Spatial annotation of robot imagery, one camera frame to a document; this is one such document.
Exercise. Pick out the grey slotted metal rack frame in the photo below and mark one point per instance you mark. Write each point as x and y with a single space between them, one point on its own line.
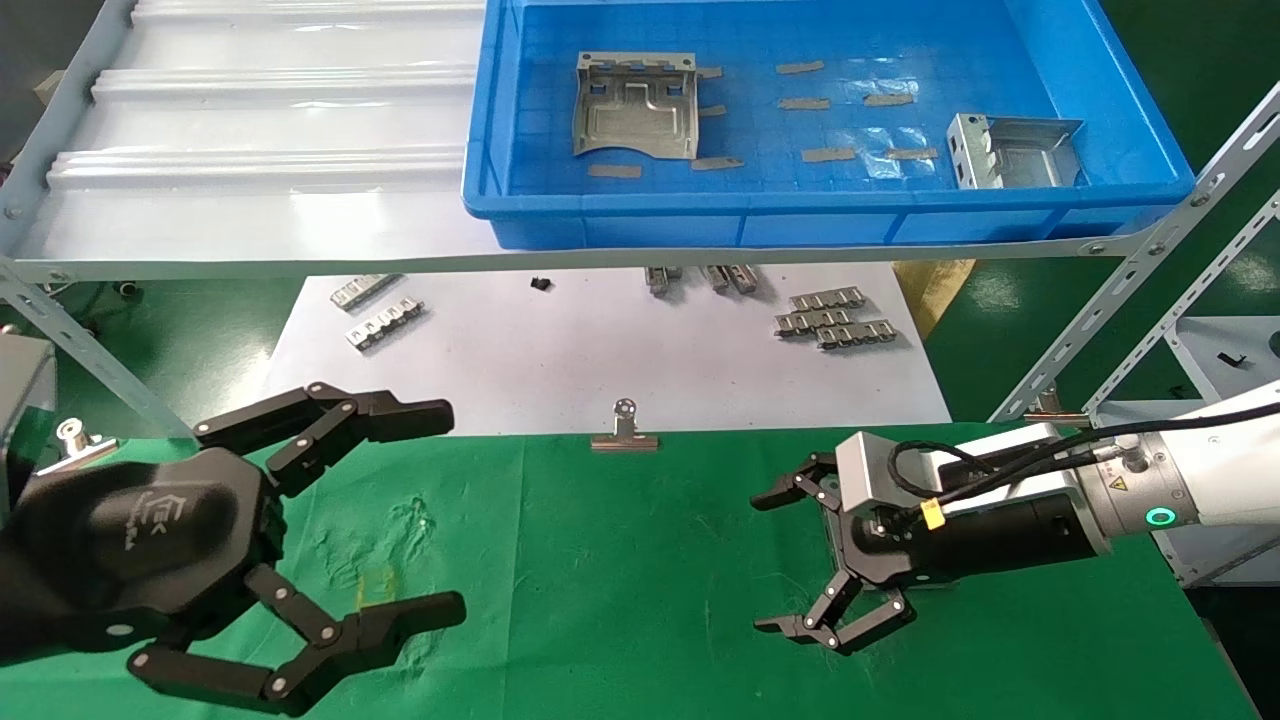
300 268

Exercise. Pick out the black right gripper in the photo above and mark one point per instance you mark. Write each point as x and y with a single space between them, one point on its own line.
1000 540

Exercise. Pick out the translucent corrugated plastic sheet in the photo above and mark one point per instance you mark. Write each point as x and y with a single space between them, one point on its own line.
250 120

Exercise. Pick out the clear plastic film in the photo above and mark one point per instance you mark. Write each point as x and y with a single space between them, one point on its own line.
882 165

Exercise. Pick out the grey metal shelf unit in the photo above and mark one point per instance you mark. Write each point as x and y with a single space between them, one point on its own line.
1205 340

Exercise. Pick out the small notched metal bracket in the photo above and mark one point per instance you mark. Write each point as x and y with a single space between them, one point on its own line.
812 320
857 334
827 298
660 278
743 277
715 277
385 323
365 290

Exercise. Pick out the folded metal box part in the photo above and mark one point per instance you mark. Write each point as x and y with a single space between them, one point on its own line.
1030 165

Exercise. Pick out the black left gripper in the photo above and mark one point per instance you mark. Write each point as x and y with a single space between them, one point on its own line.
140 540

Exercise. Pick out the blue plastic bin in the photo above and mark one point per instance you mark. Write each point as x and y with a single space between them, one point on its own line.
800 222

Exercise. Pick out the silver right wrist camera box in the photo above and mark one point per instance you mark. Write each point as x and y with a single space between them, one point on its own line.
862 475

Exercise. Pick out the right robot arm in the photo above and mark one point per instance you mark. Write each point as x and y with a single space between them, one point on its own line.
1230 470

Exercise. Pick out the small black clip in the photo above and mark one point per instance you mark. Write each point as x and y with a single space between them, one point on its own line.
1232 360

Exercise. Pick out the brown cardboard piece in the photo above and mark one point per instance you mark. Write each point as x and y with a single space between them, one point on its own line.
935 290

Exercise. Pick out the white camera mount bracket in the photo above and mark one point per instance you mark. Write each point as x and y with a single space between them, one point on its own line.
1045 482

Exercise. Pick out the green table cloth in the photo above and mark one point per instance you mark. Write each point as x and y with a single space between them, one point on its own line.
650 560

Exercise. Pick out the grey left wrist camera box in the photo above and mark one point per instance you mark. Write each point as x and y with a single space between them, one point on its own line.
20 400

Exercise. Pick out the white paper sheet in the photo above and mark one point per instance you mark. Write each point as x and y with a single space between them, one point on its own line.
560 360

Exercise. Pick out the flat notched metal plate part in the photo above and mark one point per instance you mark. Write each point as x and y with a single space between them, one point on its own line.
635 120

